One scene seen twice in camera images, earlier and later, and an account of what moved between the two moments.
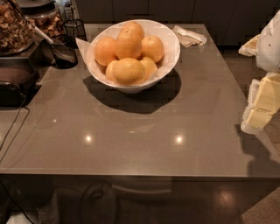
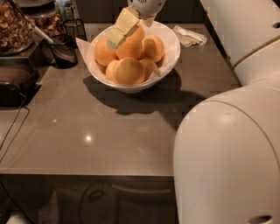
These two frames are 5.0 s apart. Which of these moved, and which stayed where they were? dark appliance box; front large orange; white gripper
Moved: white gripper
Stayed: dark appliance box; front large orange
